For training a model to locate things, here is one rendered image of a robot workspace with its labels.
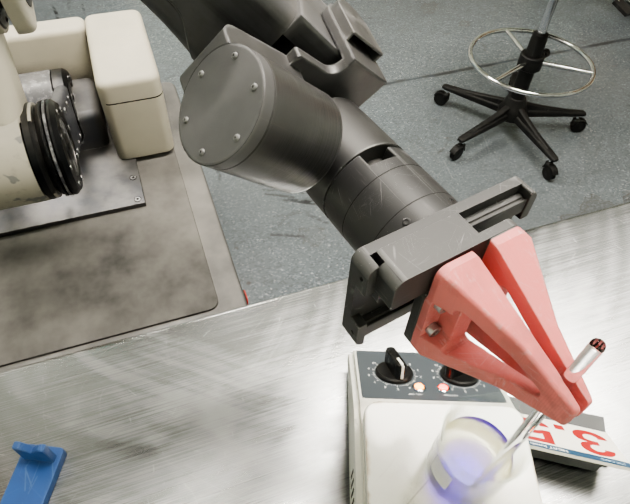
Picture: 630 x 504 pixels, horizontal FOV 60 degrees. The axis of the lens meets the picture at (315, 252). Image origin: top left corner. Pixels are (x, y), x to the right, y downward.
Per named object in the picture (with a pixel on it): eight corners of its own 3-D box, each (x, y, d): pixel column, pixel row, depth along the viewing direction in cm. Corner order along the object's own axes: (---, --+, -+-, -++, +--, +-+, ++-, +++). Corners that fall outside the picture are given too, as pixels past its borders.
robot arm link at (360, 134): (367, 107, 35) (314, 175, 37) (298, 64, 30) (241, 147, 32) (435, 171, 32) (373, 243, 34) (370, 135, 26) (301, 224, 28)
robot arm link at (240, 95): (362, 13, 35) (270, 100, 39) (228, -101, 26) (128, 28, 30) (441, 159, 30) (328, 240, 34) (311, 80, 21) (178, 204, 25)
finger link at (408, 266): (661, 345, 21) (492, 195, 26) (528, 439, 19) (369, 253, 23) (586, 416, 26) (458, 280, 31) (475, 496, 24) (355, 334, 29)
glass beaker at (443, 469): (475, 535, 36) (514, 500, 30) (405, 482, 38) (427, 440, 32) (513, 461, 39) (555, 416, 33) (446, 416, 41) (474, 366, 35)
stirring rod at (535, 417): (460, 496, 36) (588, 339, 20) (466, 491, 36) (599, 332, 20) (466, 505, 35) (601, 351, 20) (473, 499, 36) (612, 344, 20)
